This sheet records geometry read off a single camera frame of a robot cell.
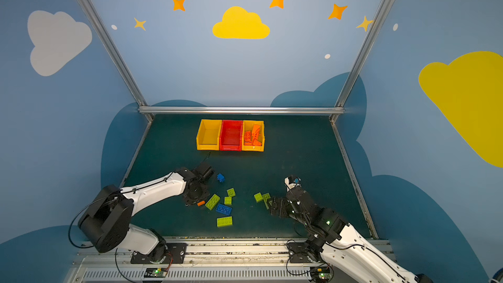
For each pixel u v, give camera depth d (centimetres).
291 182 69
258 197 88
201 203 82
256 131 110
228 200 86
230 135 114
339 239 49
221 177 92
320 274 71
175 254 74
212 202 88
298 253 73
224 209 85
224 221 80
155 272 70
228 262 73
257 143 104
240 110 115
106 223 43
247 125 111
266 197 88
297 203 55
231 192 91
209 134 113
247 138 108
